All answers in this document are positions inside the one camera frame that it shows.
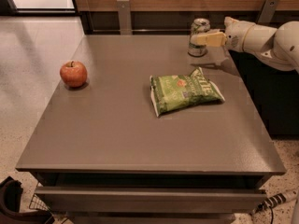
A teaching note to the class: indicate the grey drawer front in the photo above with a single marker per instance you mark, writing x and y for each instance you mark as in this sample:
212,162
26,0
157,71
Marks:
143,200

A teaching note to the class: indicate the left metal bracket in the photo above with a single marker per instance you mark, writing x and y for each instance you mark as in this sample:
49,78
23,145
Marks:
124,15

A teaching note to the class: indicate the metal bracket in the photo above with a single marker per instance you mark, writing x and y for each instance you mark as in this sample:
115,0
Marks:
267,11
124,15

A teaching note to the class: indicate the green chip bag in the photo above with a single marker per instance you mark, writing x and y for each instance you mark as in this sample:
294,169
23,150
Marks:
171,93

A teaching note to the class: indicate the red apple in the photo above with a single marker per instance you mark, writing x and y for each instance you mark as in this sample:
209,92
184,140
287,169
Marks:
73,74

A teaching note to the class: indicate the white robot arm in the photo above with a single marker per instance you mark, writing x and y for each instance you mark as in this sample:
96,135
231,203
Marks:
275,47

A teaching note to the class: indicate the dark brown floor object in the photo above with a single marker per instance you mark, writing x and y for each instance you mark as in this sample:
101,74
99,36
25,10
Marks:
10,203

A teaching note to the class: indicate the wire basket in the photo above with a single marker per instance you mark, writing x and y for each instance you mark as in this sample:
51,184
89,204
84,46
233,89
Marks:
37,204

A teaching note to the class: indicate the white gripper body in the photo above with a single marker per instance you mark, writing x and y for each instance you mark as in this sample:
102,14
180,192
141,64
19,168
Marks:
234,35

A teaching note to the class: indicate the green 7up soda can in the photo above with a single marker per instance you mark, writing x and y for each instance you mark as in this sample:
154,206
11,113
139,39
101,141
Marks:
199,25

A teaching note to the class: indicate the right metal bracket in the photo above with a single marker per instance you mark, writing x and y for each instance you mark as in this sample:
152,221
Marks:
267,11

